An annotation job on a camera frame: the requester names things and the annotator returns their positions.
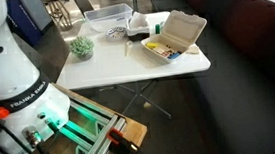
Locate wooden base board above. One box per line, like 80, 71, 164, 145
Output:
21, 75, 150, 154

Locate dark red sofa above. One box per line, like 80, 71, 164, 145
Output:
170, 0, 275, 112

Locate aluminium profile frame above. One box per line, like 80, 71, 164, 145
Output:
55, 94, 130, 154

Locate wooden stool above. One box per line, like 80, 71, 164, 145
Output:
41, 0, 74, 33

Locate white napkin basket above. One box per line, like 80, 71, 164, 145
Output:
124, 17, 151, 43

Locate zebra patterned bowl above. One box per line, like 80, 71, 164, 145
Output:
104, 25, 128, 42

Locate blue board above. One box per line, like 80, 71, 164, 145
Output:
4, 0, 55, 50

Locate red toy block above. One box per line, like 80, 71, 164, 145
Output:
159, 49, 172, 59

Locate beige clamshell takeaway pack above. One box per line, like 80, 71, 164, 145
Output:
138, 7, 211, 66

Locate orange black clamp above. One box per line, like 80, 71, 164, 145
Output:
106, 125, 146, 154

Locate clear plastic bin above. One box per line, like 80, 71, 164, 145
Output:
83, 2, 135, 35

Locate beige plastic spoon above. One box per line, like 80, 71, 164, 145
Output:
122, 40, 136, 58

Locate white paper napkin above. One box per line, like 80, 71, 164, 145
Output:
127, 10, 149, 31

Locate green potted plant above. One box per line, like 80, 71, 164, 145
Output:
68, 35, 96, 63

